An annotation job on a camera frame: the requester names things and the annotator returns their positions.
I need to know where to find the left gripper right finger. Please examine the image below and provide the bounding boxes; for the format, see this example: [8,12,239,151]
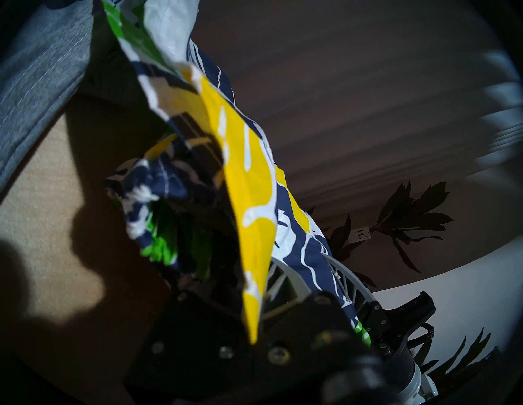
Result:
[261,257,313,321]

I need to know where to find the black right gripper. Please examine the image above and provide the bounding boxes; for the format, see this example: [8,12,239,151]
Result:
[322,253,436,360]

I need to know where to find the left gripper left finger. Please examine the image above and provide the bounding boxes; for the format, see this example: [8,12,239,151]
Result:
[176,261,246,311]

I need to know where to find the floral print shorts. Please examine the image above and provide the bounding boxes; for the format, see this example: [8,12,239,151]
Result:
[102,0,372,347]

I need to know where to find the grey shorts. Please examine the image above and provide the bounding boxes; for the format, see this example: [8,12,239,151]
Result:
[0,0,94,192]

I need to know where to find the tall dark leafy plant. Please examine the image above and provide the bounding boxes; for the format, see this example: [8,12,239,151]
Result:
[306,182,454,286]

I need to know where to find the white curved arch pillar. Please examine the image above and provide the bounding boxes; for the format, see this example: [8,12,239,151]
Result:
[374,237,523,368]

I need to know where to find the dark plant in pot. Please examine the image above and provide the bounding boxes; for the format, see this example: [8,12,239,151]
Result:
[421,329,499,392]

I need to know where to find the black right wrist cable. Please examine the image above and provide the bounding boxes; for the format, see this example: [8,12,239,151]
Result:
[409,323,434,366]

